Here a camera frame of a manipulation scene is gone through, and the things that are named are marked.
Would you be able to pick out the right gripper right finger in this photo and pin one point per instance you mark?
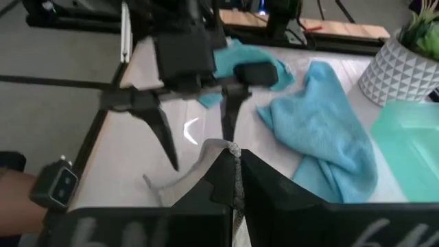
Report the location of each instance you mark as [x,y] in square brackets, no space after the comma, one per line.
[308,223]

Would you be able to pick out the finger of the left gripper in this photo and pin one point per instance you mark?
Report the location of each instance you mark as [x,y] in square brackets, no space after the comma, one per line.
[151,109]
[233,109]

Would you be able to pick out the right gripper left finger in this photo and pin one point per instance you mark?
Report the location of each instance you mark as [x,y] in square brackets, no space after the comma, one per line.
[154,226]

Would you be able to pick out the grey waffle microfiber towel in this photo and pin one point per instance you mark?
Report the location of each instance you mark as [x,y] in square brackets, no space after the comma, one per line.
[207,154]

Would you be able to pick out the teal microfiber towel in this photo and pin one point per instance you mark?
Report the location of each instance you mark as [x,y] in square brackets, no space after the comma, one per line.
[240,53]

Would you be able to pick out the light blue microfiber towel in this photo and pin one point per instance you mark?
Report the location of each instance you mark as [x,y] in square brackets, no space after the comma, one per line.
[319,130]

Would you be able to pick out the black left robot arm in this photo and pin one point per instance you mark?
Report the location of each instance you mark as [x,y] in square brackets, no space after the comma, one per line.
[178,13]

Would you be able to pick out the teal translucent plastic bin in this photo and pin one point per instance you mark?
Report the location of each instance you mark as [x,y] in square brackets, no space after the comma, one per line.
[408,151]

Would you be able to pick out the white triangle-patterned plant pot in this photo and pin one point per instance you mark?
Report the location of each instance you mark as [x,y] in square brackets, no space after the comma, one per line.
[394,75]

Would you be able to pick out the green artificial succulent plant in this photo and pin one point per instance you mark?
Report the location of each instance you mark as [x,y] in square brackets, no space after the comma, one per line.
[425,31]

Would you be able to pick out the black table-level camera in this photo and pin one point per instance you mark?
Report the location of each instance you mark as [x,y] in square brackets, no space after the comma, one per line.
[55,185]

